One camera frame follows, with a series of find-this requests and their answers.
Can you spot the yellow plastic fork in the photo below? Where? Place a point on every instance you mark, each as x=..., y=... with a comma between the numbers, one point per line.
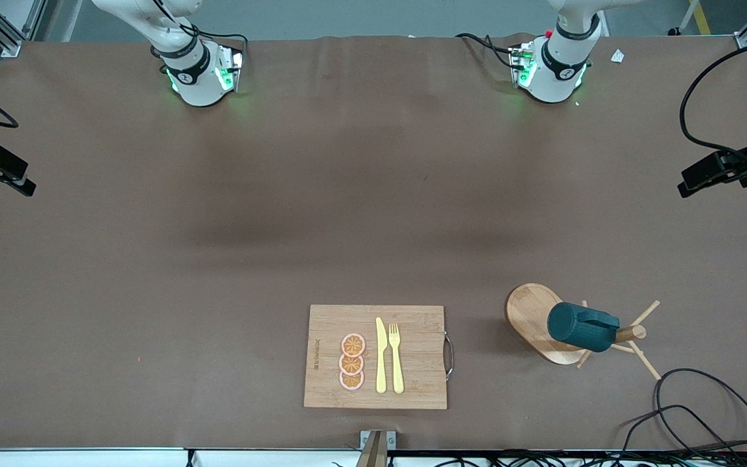
x=396, y=363

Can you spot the aluminium camera post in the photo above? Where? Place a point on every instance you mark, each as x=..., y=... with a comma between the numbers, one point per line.
x=377, y=447

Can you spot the bamboo cutting board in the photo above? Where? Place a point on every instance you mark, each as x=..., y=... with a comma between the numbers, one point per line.
x=328, y=324

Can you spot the teal cup with yellow inside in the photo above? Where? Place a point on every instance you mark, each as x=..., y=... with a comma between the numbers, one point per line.
x=574, y=327

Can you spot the yellow plastic knife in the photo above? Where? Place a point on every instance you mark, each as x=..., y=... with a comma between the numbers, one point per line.
x=381, y=363

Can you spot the orange slice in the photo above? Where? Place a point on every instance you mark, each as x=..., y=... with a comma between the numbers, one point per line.
x=353, y=344

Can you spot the white paper scrap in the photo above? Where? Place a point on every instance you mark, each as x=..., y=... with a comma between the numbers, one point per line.
x=618, y=56

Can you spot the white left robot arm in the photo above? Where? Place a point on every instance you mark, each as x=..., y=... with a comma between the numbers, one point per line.
x=561, y=65

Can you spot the wooden mug rack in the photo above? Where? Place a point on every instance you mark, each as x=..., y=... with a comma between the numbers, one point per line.
x=529, y=311

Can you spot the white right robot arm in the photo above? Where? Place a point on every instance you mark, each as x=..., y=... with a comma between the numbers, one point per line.
x=192, y=71

